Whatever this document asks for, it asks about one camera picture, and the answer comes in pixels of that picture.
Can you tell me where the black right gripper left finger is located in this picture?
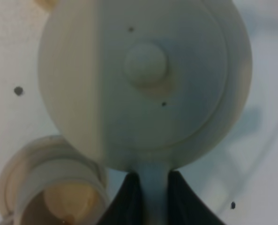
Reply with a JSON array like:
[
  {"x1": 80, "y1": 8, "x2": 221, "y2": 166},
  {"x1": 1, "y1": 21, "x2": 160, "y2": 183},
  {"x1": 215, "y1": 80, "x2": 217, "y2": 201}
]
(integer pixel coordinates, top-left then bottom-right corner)
[{"x1": 98, "y1": 172, "x2": 143, "y2": 225}]

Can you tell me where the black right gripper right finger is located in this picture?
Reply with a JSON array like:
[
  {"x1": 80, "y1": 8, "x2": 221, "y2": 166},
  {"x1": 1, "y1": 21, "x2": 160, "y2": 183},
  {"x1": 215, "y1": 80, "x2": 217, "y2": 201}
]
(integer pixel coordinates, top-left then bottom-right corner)
[{"x1": 167, "y1": 171, "x2": 224, "y2": 225}]

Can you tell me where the beige right cup saucer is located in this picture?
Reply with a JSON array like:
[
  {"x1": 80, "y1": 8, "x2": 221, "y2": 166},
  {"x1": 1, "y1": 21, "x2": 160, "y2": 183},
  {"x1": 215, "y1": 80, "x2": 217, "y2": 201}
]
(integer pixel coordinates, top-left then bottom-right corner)
[{"x1": 0, "y1": 136, "x2": 96, "y2": 225}]

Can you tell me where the beige teapot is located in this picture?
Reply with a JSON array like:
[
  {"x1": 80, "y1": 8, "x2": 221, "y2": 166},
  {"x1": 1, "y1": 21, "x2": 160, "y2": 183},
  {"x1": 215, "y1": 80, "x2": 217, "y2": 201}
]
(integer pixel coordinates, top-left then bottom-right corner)
[{"x1": 38, "y1": 0, "x2": 252, "y2": 225}]

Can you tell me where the beige right teacup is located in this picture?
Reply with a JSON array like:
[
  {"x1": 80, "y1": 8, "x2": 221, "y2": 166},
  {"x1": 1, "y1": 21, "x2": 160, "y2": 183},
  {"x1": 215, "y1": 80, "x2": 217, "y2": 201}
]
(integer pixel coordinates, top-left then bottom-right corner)
[{"x1": 13, "y1": 159, "x2": 109, "y2": 225}]

